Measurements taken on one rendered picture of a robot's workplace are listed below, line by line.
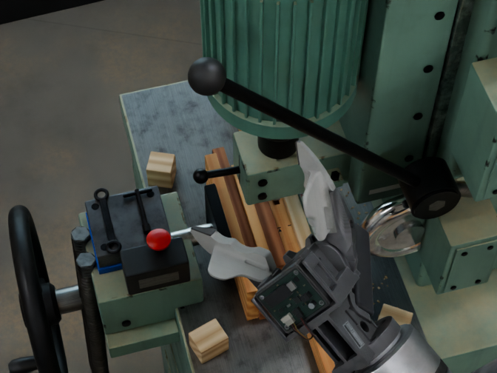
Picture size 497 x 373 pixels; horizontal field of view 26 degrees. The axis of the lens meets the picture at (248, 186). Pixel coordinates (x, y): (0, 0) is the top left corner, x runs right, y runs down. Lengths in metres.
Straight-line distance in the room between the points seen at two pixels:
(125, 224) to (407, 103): 0.39
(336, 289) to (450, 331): 0.57
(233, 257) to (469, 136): 0.30
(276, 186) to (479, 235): 0.26
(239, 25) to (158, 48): 1.81
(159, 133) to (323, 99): 0.46
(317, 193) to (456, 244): 0.32
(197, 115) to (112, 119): 1.16
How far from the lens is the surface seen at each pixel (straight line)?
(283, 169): 1.32
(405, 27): 1.13
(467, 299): 1.56
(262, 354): 1.38
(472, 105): 1.16
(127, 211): 1.38
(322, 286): 0.97
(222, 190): 1.41
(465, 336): 1.53
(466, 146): 1.21
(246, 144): 1.34
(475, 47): 1.15
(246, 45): 1.08
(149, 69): 2.82
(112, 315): 1.39
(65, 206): 2.60
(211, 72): 0.96
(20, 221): 1.46
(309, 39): 1.06
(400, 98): 1.22
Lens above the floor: 2.15
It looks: 56 degrees down
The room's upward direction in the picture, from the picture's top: straight up
